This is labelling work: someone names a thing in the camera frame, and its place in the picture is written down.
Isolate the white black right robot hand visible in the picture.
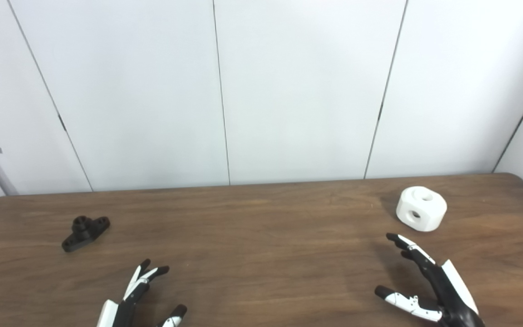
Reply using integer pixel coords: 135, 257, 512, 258
374, 233, 487, 327

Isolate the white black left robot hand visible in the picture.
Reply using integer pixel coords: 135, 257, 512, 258
97, 259, 187, 327

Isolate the round white piece with holes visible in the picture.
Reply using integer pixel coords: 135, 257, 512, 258
396, 186, 448, 232

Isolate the black flanged holder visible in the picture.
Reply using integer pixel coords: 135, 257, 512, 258
61, 216, 111, 253

